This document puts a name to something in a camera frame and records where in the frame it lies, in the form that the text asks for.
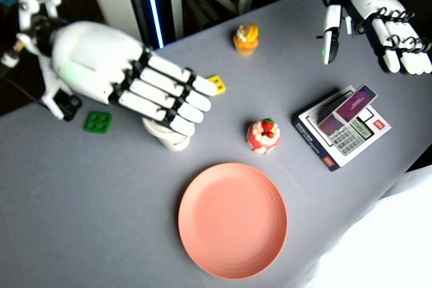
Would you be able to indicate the pink round plate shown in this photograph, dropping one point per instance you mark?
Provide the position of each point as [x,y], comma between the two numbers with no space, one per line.
[233,220]

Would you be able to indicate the white cup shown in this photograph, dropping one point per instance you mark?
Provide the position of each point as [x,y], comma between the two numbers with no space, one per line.
[172,142]

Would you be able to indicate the orange toy cupcake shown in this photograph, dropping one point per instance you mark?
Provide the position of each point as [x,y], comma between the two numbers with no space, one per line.
[246,43]

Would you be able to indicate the strawberry toy cake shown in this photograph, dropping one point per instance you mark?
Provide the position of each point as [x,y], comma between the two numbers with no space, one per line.
[263,138]

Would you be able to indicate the grey table cloth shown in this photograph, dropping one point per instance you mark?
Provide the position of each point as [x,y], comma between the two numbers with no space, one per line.
[101,200]

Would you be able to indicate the black power strip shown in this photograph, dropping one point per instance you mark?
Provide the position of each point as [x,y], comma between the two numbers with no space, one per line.
[202,13]

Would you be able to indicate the green toy block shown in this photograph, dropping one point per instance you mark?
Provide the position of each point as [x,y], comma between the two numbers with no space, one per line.
[98,122]

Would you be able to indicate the calculator box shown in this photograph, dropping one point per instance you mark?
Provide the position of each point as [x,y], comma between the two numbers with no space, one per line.
[354,148]

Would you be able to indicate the yellow toy block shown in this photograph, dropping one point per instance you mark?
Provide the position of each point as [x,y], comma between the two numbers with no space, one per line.
[219,84]

